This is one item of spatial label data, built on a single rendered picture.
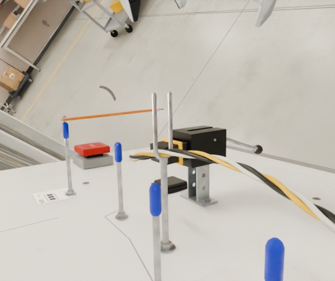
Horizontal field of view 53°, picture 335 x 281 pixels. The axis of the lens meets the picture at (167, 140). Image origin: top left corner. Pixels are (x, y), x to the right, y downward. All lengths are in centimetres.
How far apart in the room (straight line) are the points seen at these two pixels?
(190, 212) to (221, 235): 6
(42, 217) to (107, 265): 14
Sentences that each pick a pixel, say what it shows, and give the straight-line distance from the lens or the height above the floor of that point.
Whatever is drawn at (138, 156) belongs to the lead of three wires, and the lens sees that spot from 31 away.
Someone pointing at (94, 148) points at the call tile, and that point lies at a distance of 59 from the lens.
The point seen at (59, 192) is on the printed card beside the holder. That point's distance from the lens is 49.
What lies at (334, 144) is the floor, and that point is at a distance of 168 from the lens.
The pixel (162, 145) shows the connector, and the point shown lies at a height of 115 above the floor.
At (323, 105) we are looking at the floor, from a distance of 183.
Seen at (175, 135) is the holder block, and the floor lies 114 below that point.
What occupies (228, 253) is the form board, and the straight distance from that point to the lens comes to 31.
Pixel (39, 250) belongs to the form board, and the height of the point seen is 122.
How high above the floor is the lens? 136
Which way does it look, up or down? 34 degrees down
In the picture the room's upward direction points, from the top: 55 degrees counter-clockwise
